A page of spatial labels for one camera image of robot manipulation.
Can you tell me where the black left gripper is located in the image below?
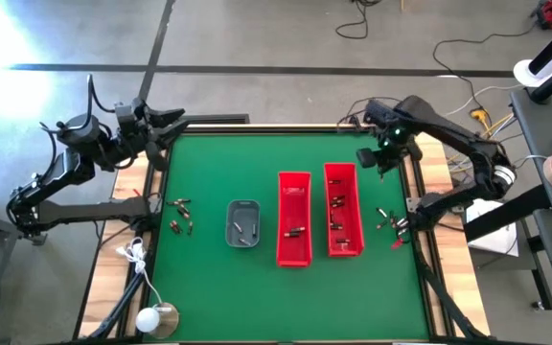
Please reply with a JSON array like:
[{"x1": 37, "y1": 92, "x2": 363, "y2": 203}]
[{"x1": 112, "y1": 98, "x2": 191, "y2": 173}]

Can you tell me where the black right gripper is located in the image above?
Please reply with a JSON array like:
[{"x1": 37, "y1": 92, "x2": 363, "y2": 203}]
[{"x1": 355, "y1": 98, "x2": 424, "y2": 176}]

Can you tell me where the flat black bar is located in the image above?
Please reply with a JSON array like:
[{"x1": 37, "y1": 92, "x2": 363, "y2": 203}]
[{"x1": 182, "y1": 113, "x2": 251, "y2": 126}]

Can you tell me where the red plastic storage bin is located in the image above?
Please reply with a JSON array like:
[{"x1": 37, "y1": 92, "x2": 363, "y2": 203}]
[
  {"x1": 276, "y1": 171, "x2": 313, "y2": 268},
  {"x1": 323, "y1": 162, "x2": 366, "y2": 258}
]

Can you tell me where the grey plastic tray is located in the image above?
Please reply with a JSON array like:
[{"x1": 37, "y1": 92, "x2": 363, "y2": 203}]
[{"x1": 225, "y1": 199, "x2": 262, "y2": 250}]

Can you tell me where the black diagonal beam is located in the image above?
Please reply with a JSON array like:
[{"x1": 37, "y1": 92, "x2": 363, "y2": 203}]
[{"x1": 462, "y1": 184, "x2": 552, "y2": 243}]

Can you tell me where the grey side table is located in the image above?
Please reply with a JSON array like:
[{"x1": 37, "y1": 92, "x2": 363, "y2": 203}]
[{"x1": 509, "y1": 85, "x2": 552, "y2": 332}]

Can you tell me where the white box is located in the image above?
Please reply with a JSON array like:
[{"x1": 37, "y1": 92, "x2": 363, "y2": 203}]
[{"x1": 465, "y1": 198, "x2": 519, "y2": 258}]

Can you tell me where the black diagonal brace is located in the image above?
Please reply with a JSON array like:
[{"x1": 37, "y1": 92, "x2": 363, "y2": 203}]
[
  {"x1": 414, "y1": 248, "x2": 486, "y2": 341},
  {"x1": 86, "y1": 270, "x2": 148, "y2": 341}
]

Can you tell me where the green table mat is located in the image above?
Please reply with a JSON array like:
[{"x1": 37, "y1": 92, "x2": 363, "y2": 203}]
[{"x1": 149, "y1": 132, "x2": 430, "y2": 342}]

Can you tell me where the round metal base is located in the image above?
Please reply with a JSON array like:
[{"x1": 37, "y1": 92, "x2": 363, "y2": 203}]
[{"x1": 150, "y1": 302, "x2": 180, "y2": 340}]

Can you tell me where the white ball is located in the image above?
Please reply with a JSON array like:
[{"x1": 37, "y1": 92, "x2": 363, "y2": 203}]
[{"x1": 134, "y1": 308, "x2": 160, "y2": 334}]

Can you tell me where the arched black floor cable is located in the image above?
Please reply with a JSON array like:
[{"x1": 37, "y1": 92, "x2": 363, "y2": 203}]
[{"x1": 345, "y1": 95, "x2": 378, "y2": 125}]

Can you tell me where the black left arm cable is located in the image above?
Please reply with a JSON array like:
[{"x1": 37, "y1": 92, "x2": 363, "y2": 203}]
[{"x1": 38, "y1": 74, "x2": 128, "y2": 172}]

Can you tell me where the white floor cable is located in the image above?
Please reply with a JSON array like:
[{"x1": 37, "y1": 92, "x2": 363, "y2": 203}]
[{"x1": 443, "y1": 83, "x2": 524, "y2": 119}]

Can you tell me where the yellow floor cable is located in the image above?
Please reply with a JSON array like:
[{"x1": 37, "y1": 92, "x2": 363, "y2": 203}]
[{"x1": 452, "y1": 108, "x2": 515, "y2": 159}]

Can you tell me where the long black floor cable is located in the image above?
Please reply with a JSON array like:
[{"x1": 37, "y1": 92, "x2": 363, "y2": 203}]
[{"x1": 431, "y1": 23, "x2": 539, "y2": 116}]

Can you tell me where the white bundled cable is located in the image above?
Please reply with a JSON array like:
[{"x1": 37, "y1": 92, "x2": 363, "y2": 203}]
[{"x1": 115, "y1": 237, "x2": 162, "y2": 308}]

